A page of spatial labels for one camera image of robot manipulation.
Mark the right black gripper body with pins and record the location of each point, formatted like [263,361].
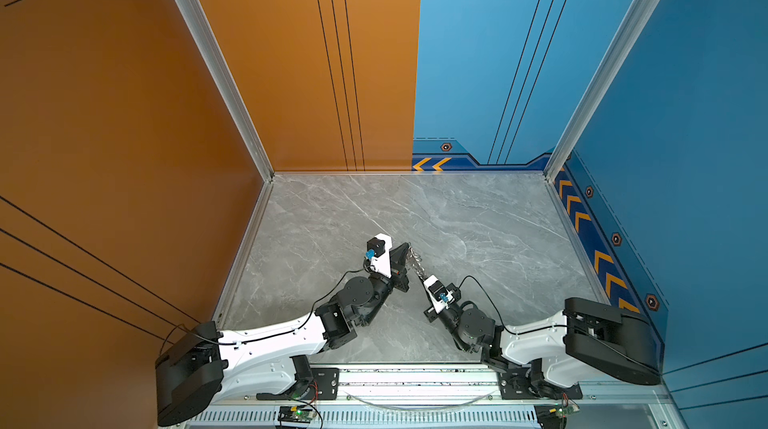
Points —
[431,315]

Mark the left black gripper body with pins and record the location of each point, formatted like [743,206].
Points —
[395,274]

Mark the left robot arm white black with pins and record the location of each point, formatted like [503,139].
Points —
[208,364]

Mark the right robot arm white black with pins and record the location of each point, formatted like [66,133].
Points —
[548,359]

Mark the left green circuit board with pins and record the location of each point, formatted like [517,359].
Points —
[295,416]

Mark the green circuit board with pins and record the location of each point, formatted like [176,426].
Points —
[295,416]
[555,416]

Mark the right green circuit board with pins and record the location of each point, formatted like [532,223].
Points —
[555,416]

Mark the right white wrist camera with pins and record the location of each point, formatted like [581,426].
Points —
[440,296]

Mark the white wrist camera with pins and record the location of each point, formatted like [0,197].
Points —
[440,296]
[377,257]

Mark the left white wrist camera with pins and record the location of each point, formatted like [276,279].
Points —
[377,257]

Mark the aluminium front rail frame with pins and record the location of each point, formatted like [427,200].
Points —
[446,395]

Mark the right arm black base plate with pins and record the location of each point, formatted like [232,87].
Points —
[526,383]

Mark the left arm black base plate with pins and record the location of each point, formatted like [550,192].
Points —
[322,385]

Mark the left corner aluminium post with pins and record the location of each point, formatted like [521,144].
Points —
[203,35]

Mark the corner aluminium post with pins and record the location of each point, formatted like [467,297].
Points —
[203,35]
[625,38]

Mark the right corner aluminium post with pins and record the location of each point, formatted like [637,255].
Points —
[625,38]

